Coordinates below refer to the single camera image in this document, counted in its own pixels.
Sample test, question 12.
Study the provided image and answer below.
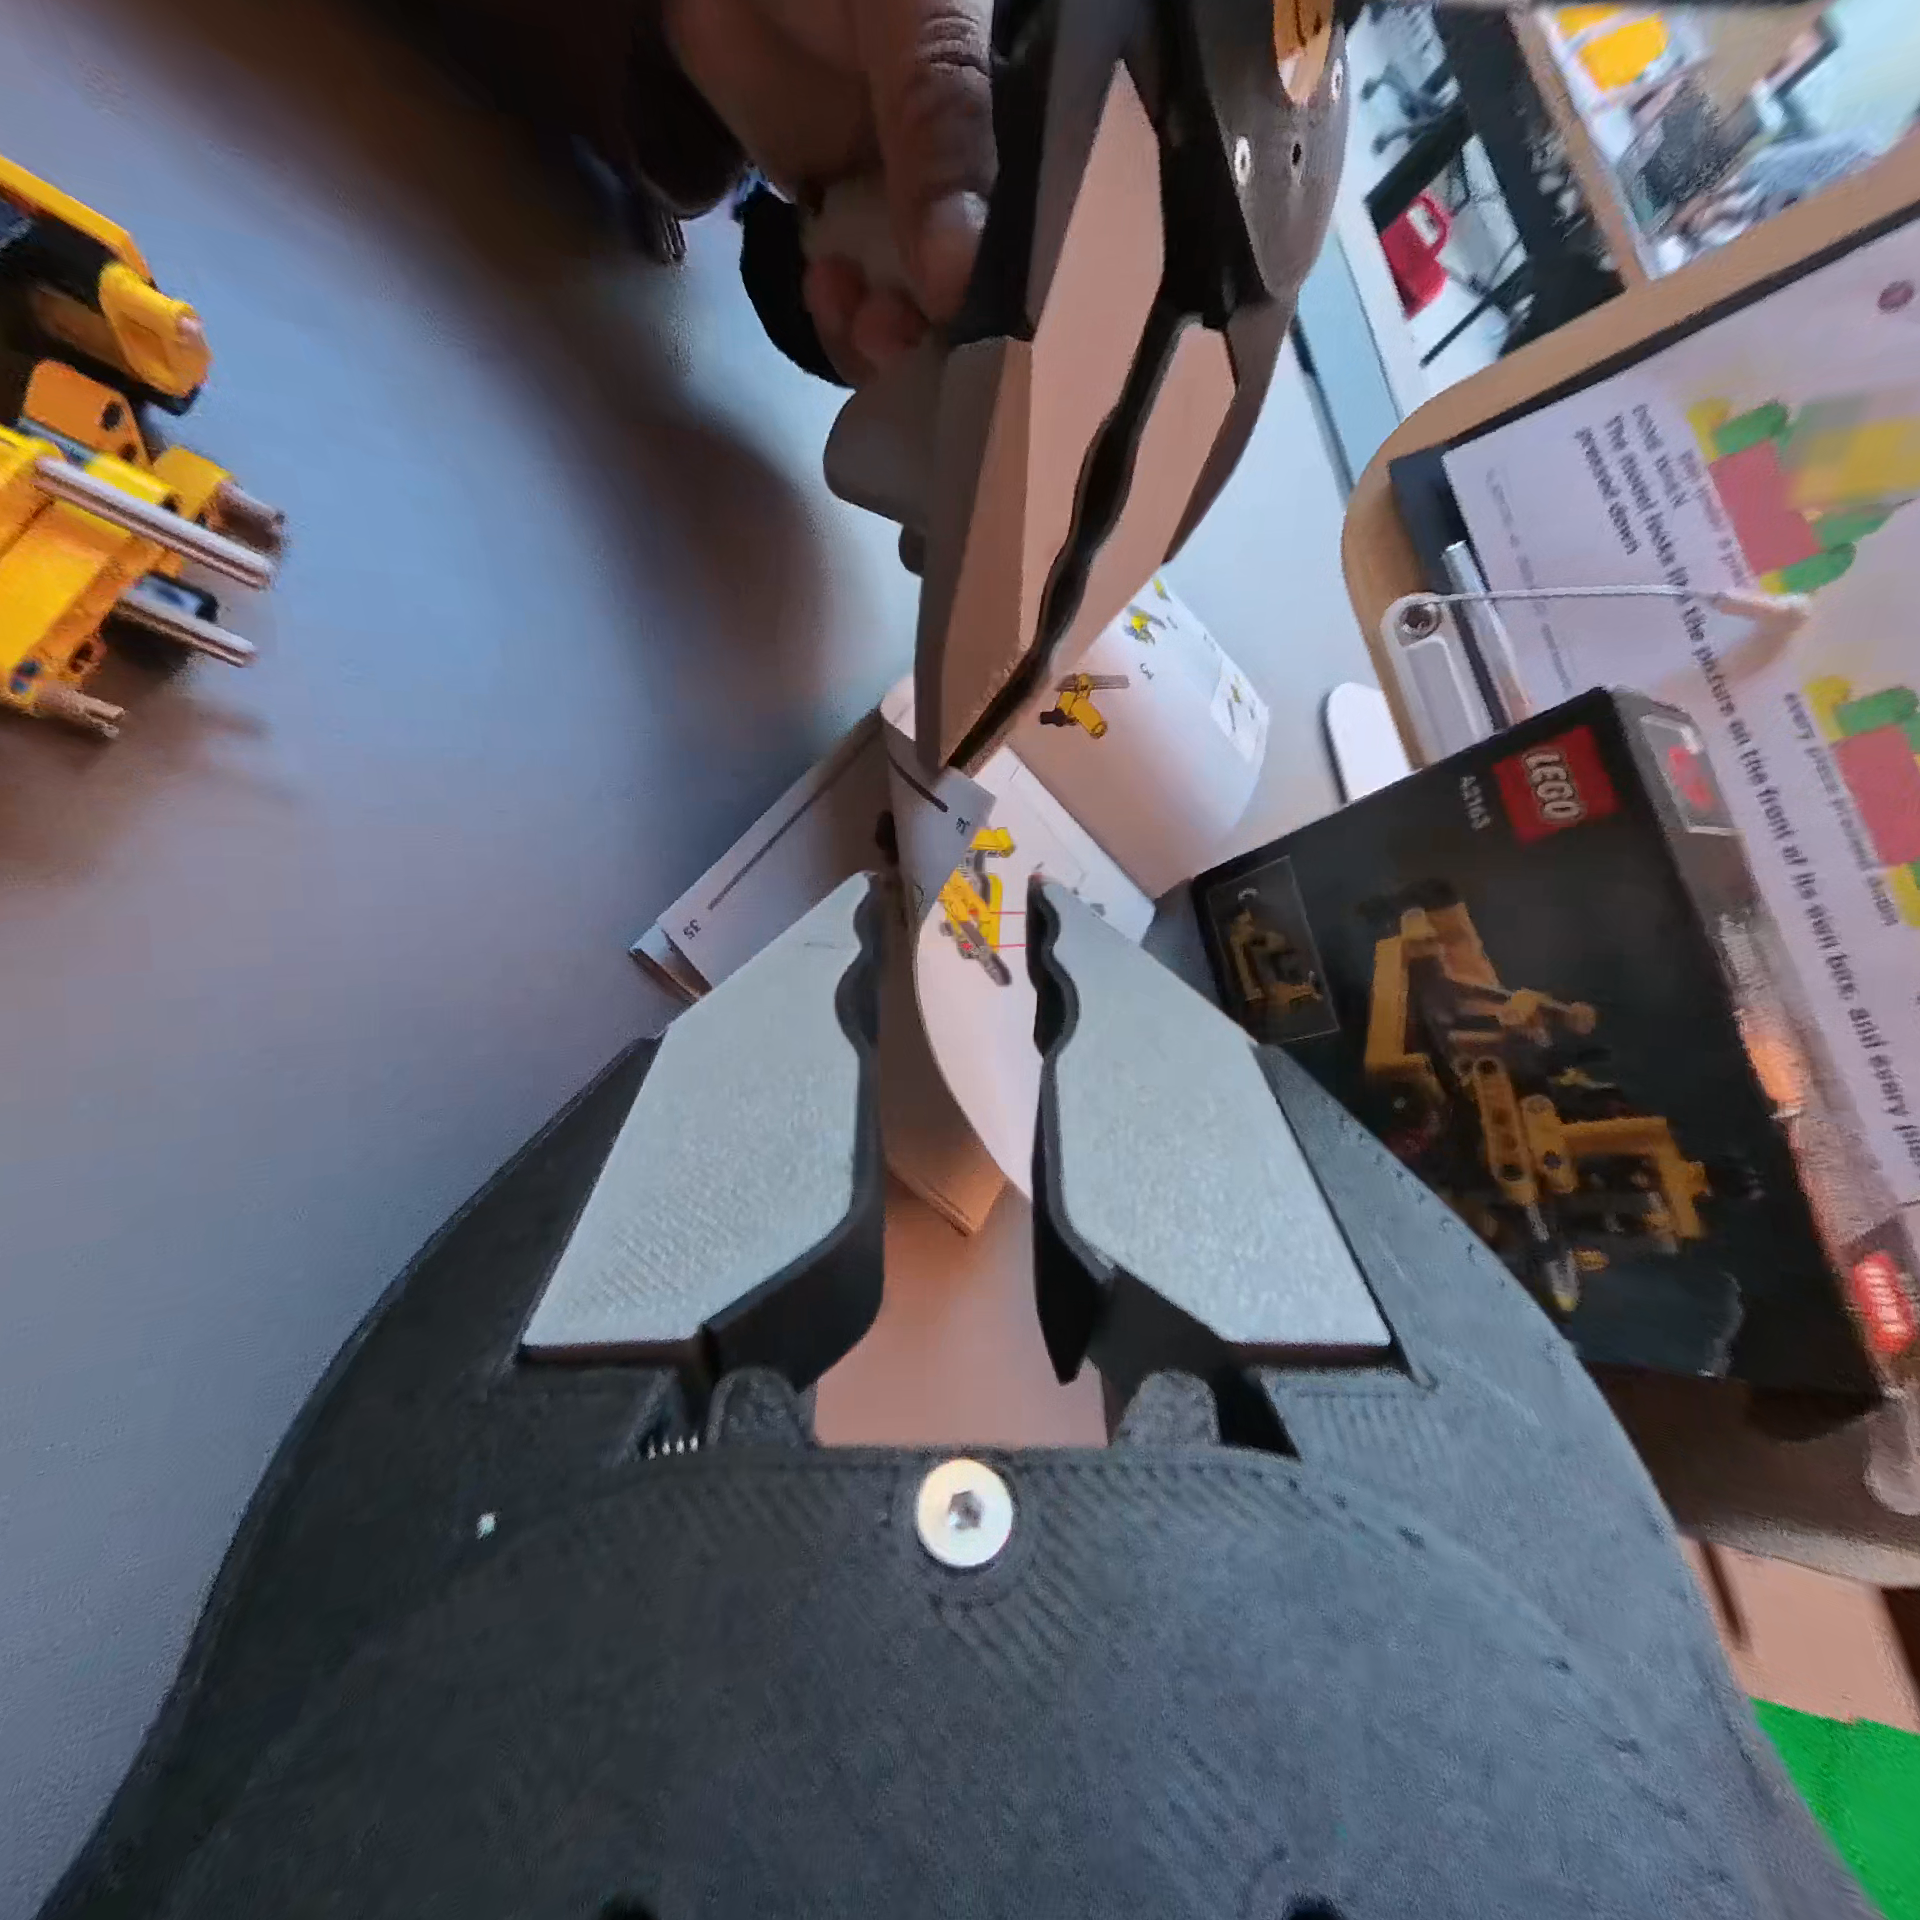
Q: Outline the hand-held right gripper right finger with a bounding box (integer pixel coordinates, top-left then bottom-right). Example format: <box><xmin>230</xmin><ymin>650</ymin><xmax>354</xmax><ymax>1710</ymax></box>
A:
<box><xmin>1026</xmin><ymin>877</ymin><xmax>1398</xmax><ymax>1385</ymax></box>

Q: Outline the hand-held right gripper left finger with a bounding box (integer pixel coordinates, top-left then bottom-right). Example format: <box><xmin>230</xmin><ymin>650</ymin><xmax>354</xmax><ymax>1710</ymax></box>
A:
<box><xmin>517</xmin><ymin>874</ymin><xmax>888</xmax><ymax>1389</ymax></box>

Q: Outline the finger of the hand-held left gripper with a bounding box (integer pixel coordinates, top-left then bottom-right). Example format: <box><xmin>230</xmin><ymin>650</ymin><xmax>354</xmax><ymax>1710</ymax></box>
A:
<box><xmin>912</xmin><ymin>66</ymin><xmax>1169</xmax><ymax>773</ymax></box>
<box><xmin>1002</xmin><ymin>318</ymin><xmax>1280</xmax><ymax>740</ymax></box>

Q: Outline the white lego instruction booklet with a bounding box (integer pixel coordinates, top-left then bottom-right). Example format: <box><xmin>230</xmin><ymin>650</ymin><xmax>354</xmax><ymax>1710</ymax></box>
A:
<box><xmin>631</xmin><ymin>577</ymin><xmax>1273</xmax><ymax>1235</ymax></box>

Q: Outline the black lego set box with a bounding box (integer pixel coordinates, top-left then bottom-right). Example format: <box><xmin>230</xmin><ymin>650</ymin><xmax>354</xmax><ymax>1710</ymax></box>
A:
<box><xmin>1191</xmin><ymin>689</ymin><xmax>1920</xmax><ymax>1403</ymax></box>

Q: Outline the yellow lego vehicle model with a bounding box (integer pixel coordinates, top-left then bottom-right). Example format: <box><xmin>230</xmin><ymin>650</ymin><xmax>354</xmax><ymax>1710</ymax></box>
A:
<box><xmin>0</xmin><ymin>151</ymin><xmax>289</xmax><ymax>745</ymax></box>

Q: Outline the person's left hand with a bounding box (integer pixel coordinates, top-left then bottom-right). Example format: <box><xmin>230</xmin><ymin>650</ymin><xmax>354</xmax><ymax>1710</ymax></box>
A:
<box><xmin>662</xmin><ymin>0</ymin><xmax>1005</xmax><ymax>355</ymax></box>

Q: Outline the silver computer monitor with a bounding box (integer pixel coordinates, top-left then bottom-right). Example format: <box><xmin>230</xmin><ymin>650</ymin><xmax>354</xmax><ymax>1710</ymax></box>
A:
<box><xmin>1288</xmin><ymin>90</ymin><xmax>1421</xmax><ymax>506</ymax></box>

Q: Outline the red chair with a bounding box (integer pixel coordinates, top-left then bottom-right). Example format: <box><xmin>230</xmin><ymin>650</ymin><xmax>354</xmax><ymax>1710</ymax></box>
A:
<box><xmin>1376</xmin><ymin>191</ymin><xmax>1461</xmax><ymax>321</ymax></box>

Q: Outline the round wooden side table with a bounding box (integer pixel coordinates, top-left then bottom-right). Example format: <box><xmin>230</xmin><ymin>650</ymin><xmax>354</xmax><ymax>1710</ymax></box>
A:
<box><xmin>1341</xmin><ymin>134</ymin><xmax>1920</xmax><ymax>1593</ymax></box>

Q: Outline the black clipboard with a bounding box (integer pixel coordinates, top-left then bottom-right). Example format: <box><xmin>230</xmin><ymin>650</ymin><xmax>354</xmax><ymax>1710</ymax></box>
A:
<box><xmin>1387</xmin><ymin>210</ymin><xmax>1920</xmax><ymax>751</ymax></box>

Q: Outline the silver clipboard clip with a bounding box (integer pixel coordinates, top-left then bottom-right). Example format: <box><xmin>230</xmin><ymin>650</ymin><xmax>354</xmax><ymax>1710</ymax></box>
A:
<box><xmin>1382</xmin><ymin>540</ymin><xmax>1533</xmax><ymax>767</ymax></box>

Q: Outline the white rounded stand foot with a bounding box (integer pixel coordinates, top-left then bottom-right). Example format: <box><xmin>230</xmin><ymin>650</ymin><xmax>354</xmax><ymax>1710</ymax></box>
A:
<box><xmin>1328</xmin><ymin>681</ymin><xmax>1414</xmax><ymax>805</ymax></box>

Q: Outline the green plastic block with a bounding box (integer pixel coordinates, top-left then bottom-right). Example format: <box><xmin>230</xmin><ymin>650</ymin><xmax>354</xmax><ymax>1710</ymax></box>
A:
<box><xmin>1746</xmin><ymin>1697</ymin><xmax>1920</xmax><ymax>1920</ymax></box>

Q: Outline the thin steel wire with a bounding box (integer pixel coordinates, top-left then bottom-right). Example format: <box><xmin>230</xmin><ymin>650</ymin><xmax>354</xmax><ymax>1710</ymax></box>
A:
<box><xmin>1441</xmin><ymin>583</ymin><xmax>1817</xmax><ymax>625</ymax></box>

